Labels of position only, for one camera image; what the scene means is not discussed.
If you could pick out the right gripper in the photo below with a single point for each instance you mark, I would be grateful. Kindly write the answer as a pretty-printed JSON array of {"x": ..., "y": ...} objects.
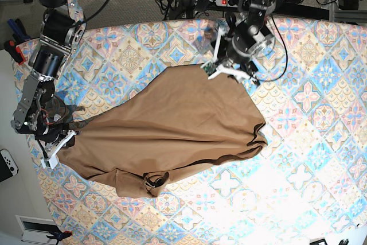
[{"x": 53, "y": 140}]

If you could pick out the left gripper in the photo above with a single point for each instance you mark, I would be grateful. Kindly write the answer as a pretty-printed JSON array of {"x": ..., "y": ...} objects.
[{"x": 234, "y": 51}]

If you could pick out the brown t-shirt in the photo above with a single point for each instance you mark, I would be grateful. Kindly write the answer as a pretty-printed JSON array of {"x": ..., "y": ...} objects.
[{"x": 181, "y": 124}]

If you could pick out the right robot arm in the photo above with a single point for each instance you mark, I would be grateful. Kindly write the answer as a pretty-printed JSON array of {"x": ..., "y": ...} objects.
[{"x": 60, "y": 33}]

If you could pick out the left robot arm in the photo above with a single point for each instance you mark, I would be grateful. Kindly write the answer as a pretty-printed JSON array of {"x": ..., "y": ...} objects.
[{"x": 252, "y": 13}]

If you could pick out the white power strip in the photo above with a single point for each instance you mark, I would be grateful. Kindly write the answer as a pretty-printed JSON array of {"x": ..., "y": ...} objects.
[{"x": 224, "y": 3}]

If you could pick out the game console controller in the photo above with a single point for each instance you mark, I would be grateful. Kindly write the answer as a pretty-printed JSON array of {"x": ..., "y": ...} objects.
[{"x": 8, "y": 167}]

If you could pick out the white box with window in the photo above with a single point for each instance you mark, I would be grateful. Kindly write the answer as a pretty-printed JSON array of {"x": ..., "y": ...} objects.
[{"x": 35, "y": 230}]

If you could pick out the red black clamp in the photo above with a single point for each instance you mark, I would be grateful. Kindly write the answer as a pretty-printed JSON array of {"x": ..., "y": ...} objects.
[{"x": 14, "y": 51}]

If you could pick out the orange black bottom clamp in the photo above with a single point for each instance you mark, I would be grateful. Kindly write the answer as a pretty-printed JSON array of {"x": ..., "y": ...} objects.
[{"x": 58, "y": 235}]

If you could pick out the blue black clamp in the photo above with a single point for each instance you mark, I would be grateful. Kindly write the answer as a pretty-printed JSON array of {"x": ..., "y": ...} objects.
[{"x": 19, "y": 32}]

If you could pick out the patterned tile tablecloth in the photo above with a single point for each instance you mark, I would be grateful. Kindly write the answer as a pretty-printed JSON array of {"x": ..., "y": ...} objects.
[{"x": 310, "y": 180}]

